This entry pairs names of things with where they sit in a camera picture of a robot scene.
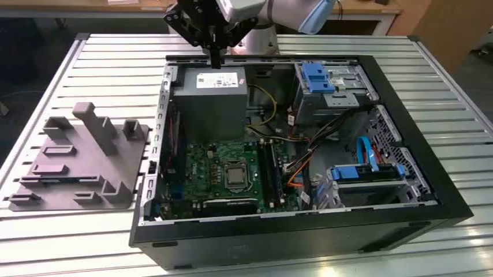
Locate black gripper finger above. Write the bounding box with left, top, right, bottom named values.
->
left=161, top=2, right=215, bottom=69
left=213, top=16, right=259, bottom=69

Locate black RAM slot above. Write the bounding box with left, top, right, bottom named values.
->
left=256, top=139, right=278, bottom=208

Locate blue optical drive carrier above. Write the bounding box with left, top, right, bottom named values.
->
left=302, top=62, right=334, bottom=95

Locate grey power supply unit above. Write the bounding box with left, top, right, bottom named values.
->
left=171, top=66, right=250, bottom=143

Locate metal drive cage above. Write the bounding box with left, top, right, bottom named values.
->
left=294, top=62, right=380, bottom=125

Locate green motherboard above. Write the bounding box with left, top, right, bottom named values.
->
left=163, top=138, right=300, bottom=216

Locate metal CPU socket cover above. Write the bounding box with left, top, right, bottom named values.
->
left=221, top=162, right=252, bottom=194

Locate silver CPU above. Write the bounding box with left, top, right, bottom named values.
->
left=225, top=168, right=247, bottom=185

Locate wooden panel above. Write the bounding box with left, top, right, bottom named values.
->
left=395, top=0, right=493, bottom=74

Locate grey parts rack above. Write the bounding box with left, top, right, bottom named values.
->
left=5, top=101, right=153, bottom=213

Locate hard disk in blue carrier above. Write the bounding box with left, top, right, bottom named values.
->
left=330, top=163, right=407, bottom=184

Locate black graphics card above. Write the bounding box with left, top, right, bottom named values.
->
left=201, top=197, right=259, bottom=216

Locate metal disk bay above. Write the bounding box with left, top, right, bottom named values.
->
left=326, top=164, right=439, bottom=209

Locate black PC case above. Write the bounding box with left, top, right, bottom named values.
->
left=128, top=54, right=474, bottom=272

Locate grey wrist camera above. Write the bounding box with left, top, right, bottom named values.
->
left=215, top=0, right=267, bottom=23

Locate wooden desk white frame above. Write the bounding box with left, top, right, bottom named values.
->
left=0, top=0, right=403, bottom=37

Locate yellow wire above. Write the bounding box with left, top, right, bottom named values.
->
left=245, top=83, right=279, bottom=128

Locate orange wire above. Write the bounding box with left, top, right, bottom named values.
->
left=286, top=161, right=312, bottom=189

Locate blue flat data wire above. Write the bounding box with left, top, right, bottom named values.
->
left=355, top=135, right=380, bottom=173

